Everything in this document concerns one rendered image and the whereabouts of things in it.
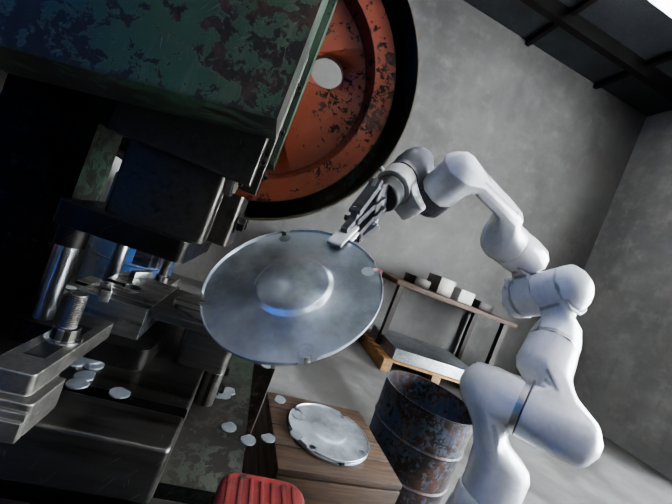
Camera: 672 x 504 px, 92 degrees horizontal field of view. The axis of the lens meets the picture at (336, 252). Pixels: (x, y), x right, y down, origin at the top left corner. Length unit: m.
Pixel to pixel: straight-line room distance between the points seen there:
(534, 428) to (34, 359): 0.75
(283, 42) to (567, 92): 5.49
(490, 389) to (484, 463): 0.14
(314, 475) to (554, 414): 0.63
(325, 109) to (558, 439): 0.90
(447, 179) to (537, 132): 4.62
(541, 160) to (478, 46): 1.71
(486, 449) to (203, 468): 0.54
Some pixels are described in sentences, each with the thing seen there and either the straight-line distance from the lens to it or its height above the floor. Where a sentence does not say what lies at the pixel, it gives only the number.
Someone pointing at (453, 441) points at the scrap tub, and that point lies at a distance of 1.55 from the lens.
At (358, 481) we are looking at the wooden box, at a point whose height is 0.34.
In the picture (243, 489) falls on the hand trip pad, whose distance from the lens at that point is 0.31.
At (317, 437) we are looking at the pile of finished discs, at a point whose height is 0.36.
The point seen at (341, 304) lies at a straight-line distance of 0.50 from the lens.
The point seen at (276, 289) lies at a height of 0.86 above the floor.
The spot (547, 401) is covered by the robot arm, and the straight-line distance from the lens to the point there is 0.79.
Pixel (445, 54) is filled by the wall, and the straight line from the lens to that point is 4.85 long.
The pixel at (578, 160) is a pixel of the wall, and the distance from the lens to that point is 5.78.
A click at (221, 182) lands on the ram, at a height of 0.98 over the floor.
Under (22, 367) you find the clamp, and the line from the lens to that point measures 0.42.
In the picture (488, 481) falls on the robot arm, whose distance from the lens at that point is 0.82.
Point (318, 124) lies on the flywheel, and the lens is 0.96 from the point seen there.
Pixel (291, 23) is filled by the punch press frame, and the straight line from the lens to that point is 0.41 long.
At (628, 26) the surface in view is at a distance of 5.31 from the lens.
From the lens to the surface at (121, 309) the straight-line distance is 0.53.
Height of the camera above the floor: 0.96
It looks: 1 degrees down
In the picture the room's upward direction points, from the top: 21 degrees clockwise
